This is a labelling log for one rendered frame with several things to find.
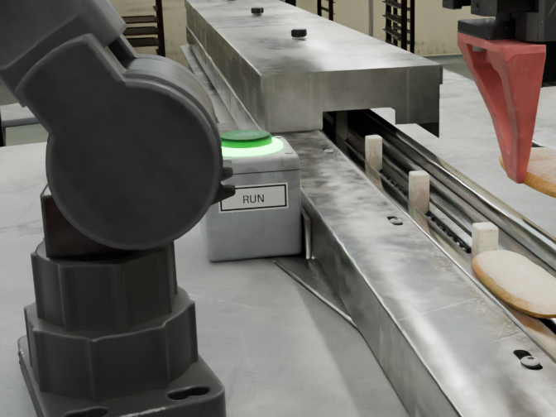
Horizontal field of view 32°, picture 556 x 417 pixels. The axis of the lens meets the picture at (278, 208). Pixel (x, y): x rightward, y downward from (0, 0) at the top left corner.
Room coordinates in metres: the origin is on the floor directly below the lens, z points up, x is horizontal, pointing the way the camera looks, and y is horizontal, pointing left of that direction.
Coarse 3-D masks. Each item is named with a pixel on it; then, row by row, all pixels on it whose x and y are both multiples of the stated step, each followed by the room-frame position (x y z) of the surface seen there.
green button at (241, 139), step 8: (224, 136) 0.69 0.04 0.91; (232, 136) 0.69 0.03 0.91; (240, 136) 0.69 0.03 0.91; (248, 136) 0.69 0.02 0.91; (256, 136) 0.68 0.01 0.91; (264, 136) 0.68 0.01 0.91; (224, 144) 0.68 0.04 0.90; (232, 144) 0.67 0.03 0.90; (240, 144) 0.67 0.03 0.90; (248, 144) 0.67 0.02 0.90; (256, 144) 0.67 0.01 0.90; (264, 144) 0.68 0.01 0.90
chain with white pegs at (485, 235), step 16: (336, 112) 0.97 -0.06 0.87; (336, 128) 0.97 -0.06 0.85; (352, 144) 0.94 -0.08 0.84; (368, 144) 0.83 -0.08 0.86; (368, 160) 0.83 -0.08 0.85; (384, 176) 0.81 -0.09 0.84; (416, 176) 0.69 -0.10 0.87; (400, 192) 0.76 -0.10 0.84; (416, 192) 0.69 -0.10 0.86; (480, 224) 0.56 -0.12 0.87; (480, 240) 0.56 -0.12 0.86; (496, 240) 0.56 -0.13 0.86; (544, 320) 0.48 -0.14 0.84
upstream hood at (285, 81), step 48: (192, 0) 2.05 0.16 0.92; (240, 0) 1.99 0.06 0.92; (240, 48) 1.13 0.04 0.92; (288, 48) 1.12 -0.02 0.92; (336, 48) 1.10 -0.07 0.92; (384, 48) 1.08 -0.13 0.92; (240, 96) 1.12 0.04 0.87; (288, 96) 0.91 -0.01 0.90; (336, 96) 0.92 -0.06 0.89; (384, 96) 0.93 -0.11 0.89; (432, 96) 0.93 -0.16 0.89
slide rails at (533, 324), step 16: (352, 128) 0.98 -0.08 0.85; (368, 128) 0.97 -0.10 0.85; (384, 144) 0.90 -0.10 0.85; (384, 160) 0.84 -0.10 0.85; (400, 160) 0.83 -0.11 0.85; (400, 176) 0.78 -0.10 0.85; (432, 176) 0.77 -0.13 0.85; (432, 192) 0.72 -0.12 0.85; (448, 192) 0.71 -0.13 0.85; (416, 208) 0.67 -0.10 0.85; (448, 208) 0.67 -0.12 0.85; (464, 208) 0.67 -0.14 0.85; (432, 224) 0.63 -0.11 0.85; (464, 224) 0.63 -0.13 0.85; (448, 240) 0.60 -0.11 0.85; (512, 240) 0.59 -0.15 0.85; (464, 256) 0.56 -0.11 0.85; (528, 256) 0.56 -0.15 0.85; (528, 320) 0.46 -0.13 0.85; (544, 336) 0.44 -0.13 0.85
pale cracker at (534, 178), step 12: (540, 156) 0.48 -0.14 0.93; (552, 156) 0.48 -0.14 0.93; (504, 168) 0.49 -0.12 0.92; (528, 168) 0.47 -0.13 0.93; (540, 168) 0.46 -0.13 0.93; (552, 168) 0.46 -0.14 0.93; (528, 180) 0.46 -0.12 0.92; (540, 180) 0.45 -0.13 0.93; (552, 180) 0.44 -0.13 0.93; (540, 192) 0.45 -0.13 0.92; (552, 192) 0.44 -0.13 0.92
